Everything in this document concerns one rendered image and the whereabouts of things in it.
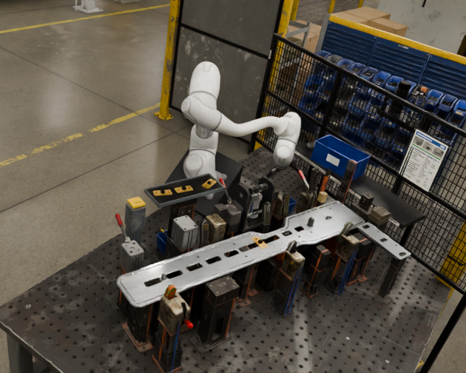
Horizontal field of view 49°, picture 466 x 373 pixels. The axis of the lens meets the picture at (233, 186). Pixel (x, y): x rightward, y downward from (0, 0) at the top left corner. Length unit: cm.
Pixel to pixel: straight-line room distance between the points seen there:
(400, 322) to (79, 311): 156
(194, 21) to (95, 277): 322
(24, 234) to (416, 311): 267
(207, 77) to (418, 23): 705
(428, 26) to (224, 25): 489
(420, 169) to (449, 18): 630
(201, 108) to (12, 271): 189
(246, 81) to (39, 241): 239
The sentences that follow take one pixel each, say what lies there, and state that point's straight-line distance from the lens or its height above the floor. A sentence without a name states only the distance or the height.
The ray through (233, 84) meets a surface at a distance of 507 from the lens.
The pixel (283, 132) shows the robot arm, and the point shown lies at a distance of 271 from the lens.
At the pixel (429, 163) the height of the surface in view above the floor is 130.
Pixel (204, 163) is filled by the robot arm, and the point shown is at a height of 105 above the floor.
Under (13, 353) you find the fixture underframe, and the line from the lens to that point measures 263.
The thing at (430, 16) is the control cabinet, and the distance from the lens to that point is 920.
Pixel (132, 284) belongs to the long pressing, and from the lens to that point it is 214.
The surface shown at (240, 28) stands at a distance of 490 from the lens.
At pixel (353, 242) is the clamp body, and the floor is 104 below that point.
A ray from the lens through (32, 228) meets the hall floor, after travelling 404.
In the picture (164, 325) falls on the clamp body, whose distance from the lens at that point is 208.
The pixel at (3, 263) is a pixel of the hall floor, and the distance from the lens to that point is 377.
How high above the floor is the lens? 250
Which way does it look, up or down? 32 degrees down
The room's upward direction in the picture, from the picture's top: 11 degrees clockwise
